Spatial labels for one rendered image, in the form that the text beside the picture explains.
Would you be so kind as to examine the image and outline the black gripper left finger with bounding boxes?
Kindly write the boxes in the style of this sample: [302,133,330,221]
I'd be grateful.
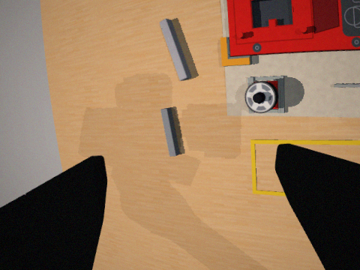
[0,155,107,270]

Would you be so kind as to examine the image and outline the yellow rectangular tape outline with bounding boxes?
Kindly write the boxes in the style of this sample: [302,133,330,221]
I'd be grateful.
[251,140,360,196]

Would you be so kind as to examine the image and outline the black wheel with grey hub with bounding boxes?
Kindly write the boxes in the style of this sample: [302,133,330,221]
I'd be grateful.
[245,80,278,113]

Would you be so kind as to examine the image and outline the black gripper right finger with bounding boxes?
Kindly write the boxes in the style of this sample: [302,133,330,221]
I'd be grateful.
[275,143,360,270]

